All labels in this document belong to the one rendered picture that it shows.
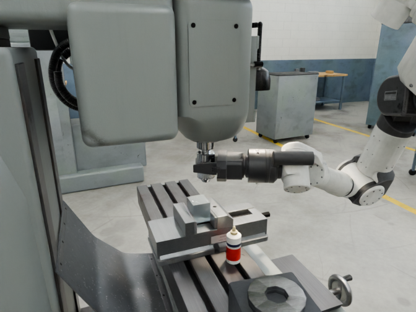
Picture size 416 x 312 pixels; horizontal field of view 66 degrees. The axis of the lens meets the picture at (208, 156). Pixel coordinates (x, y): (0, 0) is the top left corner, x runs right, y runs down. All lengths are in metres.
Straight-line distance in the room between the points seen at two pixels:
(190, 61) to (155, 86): 0.09
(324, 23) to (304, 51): 0.87
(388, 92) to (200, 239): 0.62
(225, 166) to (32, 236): 0.43
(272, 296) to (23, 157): 0.46
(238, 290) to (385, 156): 0.57
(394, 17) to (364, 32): 9.48
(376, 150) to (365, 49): 9.43
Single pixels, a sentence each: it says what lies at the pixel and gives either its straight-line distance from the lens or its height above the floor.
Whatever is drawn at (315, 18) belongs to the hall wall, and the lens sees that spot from 9.19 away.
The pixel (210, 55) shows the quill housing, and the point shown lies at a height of 1.51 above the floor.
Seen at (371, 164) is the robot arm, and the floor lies 1.22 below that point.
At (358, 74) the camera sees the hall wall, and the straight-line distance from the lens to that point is 10.28.
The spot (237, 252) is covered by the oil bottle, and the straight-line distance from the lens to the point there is 0.91.
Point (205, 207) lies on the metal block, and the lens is 0.93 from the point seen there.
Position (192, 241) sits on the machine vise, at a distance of 0.94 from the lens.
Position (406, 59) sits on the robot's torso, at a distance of 0.78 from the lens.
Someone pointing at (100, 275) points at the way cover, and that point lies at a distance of 0.90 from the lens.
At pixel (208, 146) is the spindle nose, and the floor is 1.29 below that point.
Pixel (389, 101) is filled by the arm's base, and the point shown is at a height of 1.40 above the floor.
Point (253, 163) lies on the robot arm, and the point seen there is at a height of 1.25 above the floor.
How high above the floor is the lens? 1.53
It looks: 19 degrees down
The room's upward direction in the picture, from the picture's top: straight up
